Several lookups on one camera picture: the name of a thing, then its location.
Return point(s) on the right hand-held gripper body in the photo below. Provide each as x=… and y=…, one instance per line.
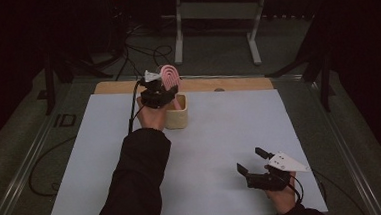
x=282, y=168

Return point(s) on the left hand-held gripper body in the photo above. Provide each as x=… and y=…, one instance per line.
x=154, y=93

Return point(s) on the pink hairbrush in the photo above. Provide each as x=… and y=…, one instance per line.
x=170, y=77

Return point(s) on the beige square cup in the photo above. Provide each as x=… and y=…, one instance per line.
x=179, y=119

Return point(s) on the person's left hand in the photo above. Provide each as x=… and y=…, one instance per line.
x=152, y=118

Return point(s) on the person's right hand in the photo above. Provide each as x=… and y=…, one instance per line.
x=284, y=198

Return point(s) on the white table mat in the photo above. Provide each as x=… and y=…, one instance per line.
x=214, y=142

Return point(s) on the white metal stand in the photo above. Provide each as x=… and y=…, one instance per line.
x=219, y=10

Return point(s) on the black stand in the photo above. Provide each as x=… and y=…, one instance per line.
x=323, y=76
x=49, y=86

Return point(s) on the metal floor rail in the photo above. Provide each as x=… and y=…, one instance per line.
x=19, y=178
x=344, y=144

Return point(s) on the black rectangular floor bracket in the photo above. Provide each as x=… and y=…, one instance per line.
x=65, y=120

